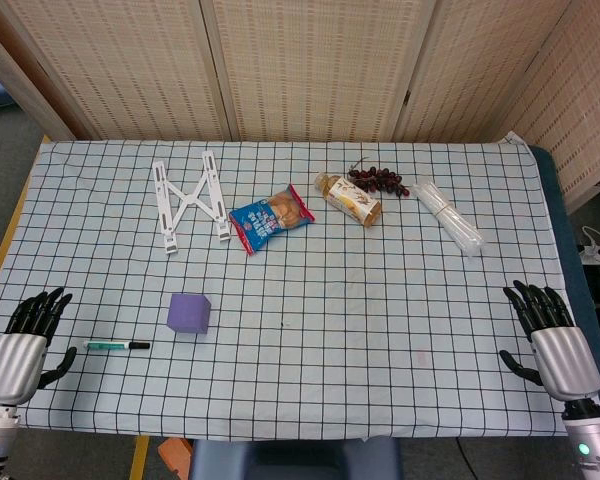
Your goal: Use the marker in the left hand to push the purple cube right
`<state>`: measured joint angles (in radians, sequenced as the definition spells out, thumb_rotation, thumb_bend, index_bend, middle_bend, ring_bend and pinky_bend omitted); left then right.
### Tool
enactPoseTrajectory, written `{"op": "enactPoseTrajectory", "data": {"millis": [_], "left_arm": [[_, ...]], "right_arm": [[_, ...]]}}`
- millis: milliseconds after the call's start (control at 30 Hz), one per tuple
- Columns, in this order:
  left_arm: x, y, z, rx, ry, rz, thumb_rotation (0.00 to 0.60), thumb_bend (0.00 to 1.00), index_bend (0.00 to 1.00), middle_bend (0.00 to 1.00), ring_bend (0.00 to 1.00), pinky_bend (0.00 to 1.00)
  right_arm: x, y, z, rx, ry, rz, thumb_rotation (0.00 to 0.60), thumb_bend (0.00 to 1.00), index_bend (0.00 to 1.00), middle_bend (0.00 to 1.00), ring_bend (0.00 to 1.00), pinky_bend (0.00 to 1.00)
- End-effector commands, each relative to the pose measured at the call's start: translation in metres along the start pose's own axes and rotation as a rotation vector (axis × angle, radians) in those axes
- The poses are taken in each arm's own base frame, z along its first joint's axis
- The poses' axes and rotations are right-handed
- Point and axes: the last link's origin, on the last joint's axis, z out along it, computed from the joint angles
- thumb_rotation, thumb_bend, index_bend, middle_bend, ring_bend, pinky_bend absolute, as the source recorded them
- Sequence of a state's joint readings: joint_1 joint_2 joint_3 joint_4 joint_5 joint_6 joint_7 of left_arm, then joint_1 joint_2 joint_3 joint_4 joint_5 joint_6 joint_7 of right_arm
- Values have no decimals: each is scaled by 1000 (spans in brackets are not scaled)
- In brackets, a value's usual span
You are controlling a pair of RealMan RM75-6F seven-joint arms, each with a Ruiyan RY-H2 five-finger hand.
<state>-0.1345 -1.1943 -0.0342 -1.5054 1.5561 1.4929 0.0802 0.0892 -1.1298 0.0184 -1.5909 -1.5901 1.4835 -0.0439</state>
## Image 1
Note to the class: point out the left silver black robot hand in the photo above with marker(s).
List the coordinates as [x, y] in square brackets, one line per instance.
[15, 357]

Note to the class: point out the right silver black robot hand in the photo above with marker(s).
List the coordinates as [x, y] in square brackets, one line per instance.
[560, 357]

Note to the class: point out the green black marker pen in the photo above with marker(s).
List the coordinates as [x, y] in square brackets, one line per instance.
[116, 345]

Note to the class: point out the purple foam cube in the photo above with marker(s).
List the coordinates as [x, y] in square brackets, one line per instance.
[188, 313]

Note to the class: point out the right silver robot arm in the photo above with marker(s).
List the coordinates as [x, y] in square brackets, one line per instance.
[587, 435]

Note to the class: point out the orange block under table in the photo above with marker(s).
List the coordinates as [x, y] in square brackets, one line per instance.
[176, 452]

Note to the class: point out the white folding laptop stand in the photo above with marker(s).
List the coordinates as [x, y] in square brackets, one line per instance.
[189, 200]

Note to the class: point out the dark red grape bunch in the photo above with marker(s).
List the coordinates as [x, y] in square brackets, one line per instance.
[380, 181]

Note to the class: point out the yellow tea drink bottle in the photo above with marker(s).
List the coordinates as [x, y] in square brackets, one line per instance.
[350, 198]

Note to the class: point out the white black checkered tablecloth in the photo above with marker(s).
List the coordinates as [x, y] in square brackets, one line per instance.
[300, 310]

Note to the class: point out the blue padded chair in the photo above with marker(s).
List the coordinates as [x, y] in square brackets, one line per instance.
[295, 460]

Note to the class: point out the blue biscuit snack bag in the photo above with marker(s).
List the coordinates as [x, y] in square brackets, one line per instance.
[270, 220]

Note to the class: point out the woven folding screen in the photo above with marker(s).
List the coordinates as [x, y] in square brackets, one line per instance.
[300, 65]

